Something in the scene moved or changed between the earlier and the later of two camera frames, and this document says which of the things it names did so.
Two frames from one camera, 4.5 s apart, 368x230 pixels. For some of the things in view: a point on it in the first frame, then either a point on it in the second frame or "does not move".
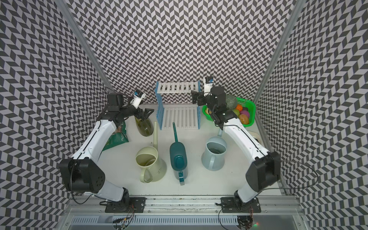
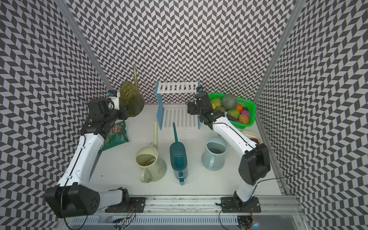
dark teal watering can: (178, 157) does not move
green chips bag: (119, 136) does not move
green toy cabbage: (236, 112) does not move
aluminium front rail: (181, 203) does not move
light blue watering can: (213, 156) does not move
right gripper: (200, 96) to (190, 109)
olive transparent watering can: (144, 127) to (130, 97)
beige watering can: (154, 168) does not move
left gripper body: (129, 110) to (114, 115)
